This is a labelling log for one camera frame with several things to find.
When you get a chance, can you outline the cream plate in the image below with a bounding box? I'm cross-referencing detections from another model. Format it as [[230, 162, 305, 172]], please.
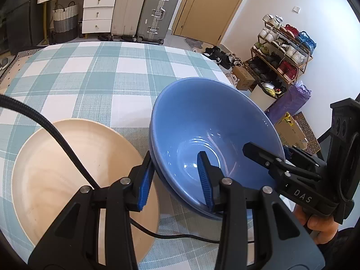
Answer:
[[11, 119, 161, 265]]

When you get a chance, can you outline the purple bag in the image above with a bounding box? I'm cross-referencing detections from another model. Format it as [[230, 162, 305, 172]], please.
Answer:
[[266, 81, 312, 124]]

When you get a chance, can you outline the black cable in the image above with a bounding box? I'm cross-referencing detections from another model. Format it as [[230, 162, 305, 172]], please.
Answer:
[[0, 94, 256, 244]]

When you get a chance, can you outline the pile of dark shoes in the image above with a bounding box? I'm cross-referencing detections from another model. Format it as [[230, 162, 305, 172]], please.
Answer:
[[203, 46, 242, 69]]

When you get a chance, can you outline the brown cardboard box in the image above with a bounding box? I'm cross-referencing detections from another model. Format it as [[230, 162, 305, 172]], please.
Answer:
[[231, 65, 256, 91]]

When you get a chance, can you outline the checked tablecloth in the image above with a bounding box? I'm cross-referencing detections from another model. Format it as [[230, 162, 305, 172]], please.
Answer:
[[0, 42, 284, 270]]

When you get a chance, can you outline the blue bowl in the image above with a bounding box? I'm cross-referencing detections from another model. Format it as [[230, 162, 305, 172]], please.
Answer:
[[150, 77, 286, 211], [157, 169, 225, 222], [148, 124, 225, 221]]

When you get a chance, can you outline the wooden door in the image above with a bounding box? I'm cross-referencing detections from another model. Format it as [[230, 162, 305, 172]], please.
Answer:
[[171, 0, 252, 47]]

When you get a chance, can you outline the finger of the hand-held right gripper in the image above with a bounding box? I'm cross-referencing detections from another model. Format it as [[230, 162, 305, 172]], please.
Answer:
[[284, 145, 330, 174], [243, 142, 321, 185]]

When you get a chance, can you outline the person's right forearm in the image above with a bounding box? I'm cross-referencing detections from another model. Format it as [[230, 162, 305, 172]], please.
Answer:
[[315, 226, 360, 270]]

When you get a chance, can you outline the wooden shoe rack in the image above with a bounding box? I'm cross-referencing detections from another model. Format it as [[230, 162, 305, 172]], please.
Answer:
[[250, 14, 317, 90]]

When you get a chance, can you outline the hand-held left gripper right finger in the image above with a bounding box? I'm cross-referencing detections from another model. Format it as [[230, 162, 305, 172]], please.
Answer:
[[197, 150, 325, 270]]

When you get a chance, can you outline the patterned floor rug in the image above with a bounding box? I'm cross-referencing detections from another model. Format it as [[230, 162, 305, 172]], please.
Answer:
[[0, 48, 38, 90]]

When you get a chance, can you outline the woven laundry basket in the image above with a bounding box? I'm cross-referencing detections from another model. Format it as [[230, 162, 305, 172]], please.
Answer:
[[52, 1, 79, 43]]

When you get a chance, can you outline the collection of sneakers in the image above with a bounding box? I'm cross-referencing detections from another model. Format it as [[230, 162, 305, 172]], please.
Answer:
[[252, 14, 317, 81]]

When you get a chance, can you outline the white drawer cabinet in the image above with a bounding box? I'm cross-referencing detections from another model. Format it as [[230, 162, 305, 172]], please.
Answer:
[[82, 0, 117, 36]]

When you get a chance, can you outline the cat print cardboard box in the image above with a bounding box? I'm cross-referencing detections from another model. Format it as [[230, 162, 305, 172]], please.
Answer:
[[274, 112, 321, 154]]

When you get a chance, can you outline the person's right hand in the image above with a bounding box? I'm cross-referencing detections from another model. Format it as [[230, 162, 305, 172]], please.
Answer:
[[294, 202, 339, 245]]

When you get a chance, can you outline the white trash bin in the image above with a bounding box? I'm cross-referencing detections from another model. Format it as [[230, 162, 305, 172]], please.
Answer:
[[250, 81, 286, 111]]

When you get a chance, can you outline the dark grey refrigerator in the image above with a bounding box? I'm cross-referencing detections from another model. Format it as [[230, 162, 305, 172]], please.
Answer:
[[6, 0, 47, 54]]

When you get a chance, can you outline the beige suitcase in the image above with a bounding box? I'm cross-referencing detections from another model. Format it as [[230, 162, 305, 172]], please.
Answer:
[[110, 0, 149, 40]]

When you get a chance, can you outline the grey door mat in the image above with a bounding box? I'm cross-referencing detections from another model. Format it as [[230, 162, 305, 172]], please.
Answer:
[[184, 37, 204, 50]]

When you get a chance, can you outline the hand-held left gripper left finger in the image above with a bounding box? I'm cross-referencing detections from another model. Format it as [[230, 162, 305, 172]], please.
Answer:
[[27, 150, 155, 270]]

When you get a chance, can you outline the silver suitcase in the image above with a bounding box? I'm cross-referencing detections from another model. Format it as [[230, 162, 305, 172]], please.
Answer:
[[137, 0, 181, 44]]

